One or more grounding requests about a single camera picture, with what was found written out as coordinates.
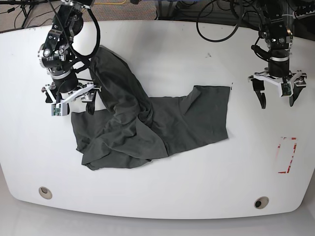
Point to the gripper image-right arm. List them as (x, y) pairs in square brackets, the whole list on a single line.
[(278, 73)]

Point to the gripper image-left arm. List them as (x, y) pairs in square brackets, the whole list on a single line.
[(66, 86)]

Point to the dark grey T-shirt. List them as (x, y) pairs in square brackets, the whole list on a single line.
[(133, 129)]

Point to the red tape rectangle marking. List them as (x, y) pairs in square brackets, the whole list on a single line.
[(285, 154)]

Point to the white power strip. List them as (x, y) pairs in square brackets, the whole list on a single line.
[(304, 12)]

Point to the black tripod stand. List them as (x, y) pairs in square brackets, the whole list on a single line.
[(14, 14)]

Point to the wrist camera on image-right arm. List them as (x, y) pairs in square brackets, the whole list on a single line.
[(286, 89)]

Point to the wrist camera on image-left arm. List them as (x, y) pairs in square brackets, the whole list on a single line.
[(60, 109)]

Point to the left table cable grommet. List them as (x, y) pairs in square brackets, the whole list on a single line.
[(45, 193)]

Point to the table cable grommet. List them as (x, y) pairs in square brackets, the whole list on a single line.
[(261, 202), (45, 193)]

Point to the right table cable grommet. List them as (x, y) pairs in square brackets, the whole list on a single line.
[(261, 202)]

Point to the grey metal frame background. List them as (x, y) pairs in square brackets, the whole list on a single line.
[(166, 9)]

